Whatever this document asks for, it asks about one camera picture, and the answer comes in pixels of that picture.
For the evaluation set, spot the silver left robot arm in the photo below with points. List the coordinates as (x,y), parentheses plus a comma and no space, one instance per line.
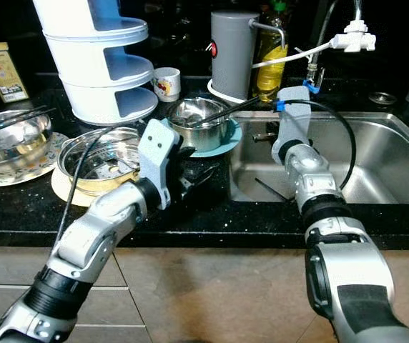
(97,236)

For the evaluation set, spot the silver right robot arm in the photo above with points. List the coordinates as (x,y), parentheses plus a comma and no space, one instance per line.
(312,179)

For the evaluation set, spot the small steel pot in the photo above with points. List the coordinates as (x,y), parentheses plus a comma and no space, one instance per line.
(197,136)

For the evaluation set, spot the teal plate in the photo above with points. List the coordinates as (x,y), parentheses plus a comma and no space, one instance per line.
(229,143)

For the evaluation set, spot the single black chopstick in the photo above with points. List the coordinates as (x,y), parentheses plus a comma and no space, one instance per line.
(271,188)

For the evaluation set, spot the black chopsticks in pot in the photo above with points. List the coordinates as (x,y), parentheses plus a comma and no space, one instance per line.
(233,108)

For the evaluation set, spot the white printed mug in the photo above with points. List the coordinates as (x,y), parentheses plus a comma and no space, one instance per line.
(166,86)

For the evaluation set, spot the steel steamer pot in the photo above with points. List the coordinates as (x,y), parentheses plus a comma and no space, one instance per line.
(83,175)

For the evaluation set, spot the yellow plate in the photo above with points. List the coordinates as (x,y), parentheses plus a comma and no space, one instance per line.
(65,193)

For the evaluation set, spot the brown cabinet front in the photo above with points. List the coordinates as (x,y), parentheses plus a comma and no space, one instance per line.
(233,300)

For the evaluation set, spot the grey cylinder water filter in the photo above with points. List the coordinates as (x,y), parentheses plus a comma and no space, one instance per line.
(233,57)

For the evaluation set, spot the floral plate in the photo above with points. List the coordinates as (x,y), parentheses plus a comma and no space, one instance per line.
(47,168)

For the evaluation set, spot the yellow cooking oil bottle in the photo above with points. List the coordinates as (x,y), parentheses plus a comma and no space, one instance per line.
(270,71)

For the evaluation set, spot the white tiered storage rack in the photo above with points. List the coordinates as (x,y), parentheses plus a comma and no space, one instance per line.
(83,64)

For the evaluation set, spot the steel faucet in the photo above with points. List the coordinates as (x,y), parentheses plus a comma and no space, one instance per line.
(313,71)

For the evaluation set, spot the shiny steel bowl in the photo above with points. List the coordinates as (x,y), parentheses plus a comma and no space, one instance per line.
(11,161)

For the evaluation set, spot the black chopsticks on bowl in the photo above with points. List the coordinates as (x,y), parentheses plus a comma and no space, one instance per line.
(18,118)

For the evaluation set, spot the stainless steel sink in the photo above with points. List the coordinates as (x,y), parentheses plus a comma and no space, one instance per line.
(390,157)

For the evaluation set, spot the small round steel lid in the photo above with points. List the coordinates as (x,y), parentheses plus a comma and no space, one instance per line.
(382,98)

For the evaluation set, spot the yellow oil tin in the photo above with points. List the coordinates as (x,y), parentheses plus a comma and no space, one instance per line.
(3,71)

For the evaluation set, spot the white faucet diverter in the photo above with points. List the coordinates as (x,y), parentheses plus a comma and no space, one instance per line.
(356,39)

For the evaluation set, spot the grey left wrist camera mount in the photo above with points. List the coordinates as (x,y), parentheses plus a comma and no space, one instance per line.
(158,150)

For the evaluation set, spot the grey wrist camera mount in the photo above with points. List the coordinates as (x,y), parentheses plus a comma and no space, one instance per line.
(294,121)
(158,150)

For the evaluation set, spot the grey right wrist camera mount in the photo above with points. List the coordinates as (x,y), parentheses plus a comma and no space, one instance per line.
(294,121)

